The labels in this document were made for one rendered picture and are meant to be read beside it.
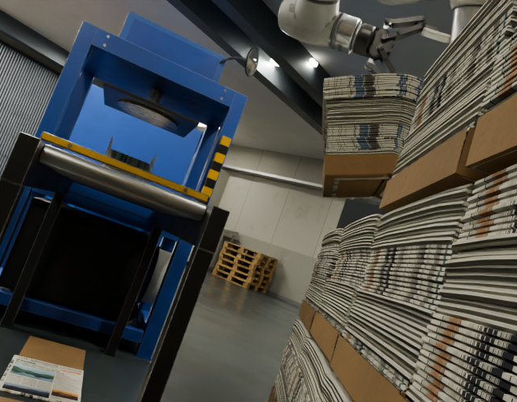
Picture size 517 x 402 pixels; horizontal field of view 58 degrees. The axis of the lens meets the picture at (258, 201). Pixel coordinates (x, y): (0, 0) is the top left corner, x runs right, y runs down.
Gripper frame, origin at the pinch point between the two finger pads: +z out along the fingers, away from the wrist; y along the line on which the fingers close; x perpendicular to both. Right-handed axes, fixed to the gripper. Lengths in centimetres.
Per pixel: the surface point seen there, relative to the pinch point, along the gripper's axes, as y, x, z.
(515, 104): 41, 80, 5
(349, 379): 67, 59, 4
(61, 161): 59, 7, -76
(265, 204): -28, -1014, -231
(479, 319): 56, 82, 8
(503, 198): 47, 80, 7
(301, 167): -142, -985, -180
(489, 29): 28, 67, 3
